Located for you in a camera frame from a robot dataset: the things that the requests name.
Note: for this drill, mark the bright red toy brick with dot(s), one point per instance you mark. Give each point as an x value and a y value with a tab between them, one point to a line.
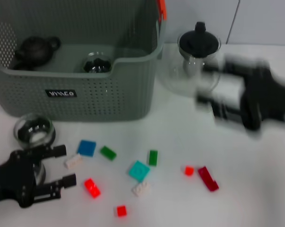
92	188

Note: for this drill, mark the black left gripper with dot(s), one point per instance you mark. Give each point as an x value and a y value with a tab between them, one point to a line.
12	182

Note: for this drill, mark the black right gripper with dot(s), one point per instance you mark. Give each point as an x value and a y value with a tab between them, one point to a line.
265	99

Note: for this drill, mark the glass teacup black sleeve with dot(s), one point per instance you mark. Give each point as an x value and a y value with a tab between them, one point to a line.
39	172
33	134
97	65

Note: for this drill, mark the clear glass teapot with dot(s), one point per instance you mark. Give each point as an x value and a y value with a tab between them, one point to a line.
177	78

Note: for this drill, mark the blue square toy plate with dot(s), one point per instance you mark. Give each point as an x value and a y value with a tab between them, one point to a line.
86	147

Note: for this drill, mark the dark red long brick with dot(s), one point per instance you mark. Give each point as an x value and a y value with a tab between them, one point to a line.
207	179

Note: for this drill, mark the green toy brick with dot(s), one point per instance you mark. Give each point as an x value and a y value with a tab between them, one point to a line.
108	153
153	158

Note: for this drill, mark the dark clay teapot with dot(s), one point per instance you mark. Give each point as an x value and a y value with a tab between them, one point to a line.
36	50

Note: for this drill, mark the small red toy brick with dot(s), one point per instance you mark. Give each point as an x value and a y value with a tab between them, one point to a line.
121	210
189	170

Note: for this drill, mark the white toy brick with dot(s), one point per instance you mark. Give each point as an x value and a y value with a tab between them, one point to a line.
141	189
72	162

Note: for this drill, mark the teal square toy plate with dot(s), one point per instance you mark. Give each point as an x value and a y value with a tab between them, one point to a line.
139	170

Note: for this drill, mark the grey perforated plastic storage bin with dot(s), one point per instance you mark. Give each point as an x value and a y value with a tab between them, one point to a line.
97	101

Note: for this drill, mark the black lid with steel strainer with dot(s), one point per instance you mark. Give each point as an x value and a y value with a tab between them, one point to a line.
199	42

